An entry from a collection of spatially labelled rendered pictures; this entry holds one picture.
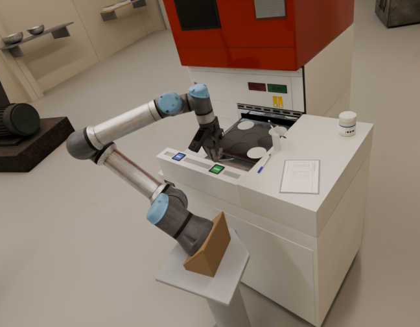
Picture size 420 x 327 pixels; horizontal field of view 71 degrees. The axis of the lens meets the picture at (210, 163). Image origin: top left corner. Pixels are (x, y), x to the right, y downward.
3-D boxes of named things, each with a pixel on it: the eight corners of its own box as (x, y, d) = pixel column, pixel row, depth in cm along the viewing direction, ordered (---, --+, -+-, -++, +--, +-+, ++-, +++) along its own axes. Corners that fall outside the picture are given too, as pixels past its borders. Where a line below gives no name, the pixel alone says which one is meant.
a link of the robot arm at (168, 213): (168, 242, 107) (138, 221, 106) (175, 229, 120) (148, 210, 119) (187, 217, 105) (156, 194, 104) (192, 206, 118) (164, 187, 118)
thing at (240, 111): (240, 120, 193) (238, 107, 188) (303, 132, 166) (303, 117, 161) (238, 121, 192) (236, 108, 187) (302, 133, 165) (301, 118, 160)
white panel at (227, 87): (203, 115, 219) (188, 61, 196) (307, 134, 168) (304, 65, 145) (200, 117, 217) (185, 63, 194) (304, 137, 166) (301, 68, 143)
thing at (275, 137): (278, 143, 142) (275, 119, 134) (286, 145, 140) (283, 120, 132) (271, 150, 139) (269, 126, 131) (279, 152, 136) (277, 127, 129)
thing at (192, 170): (174, 166, 173) (167, 146, 165) (253, 194, 139) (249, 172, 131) (163, 176, 168) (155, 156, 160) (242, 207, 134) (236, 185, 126)
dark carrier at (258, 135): (243, 119, 184) (243, 118, 184) (293, 128, 163) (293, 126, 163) (209, 148, 166) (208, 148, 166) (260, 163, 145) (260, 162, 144)
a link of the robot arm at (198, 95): (185, 85, 118) (206, 80, 118) (192, 109, 125) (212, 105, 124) (185, 93, 112) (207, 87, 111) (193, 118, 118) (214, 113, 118)
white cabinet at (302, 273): (240, 204, 252) (221, 121, 205) (360, 251, 192) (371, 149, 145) (192, 259, 218) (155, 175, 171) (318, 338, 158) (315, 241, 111)
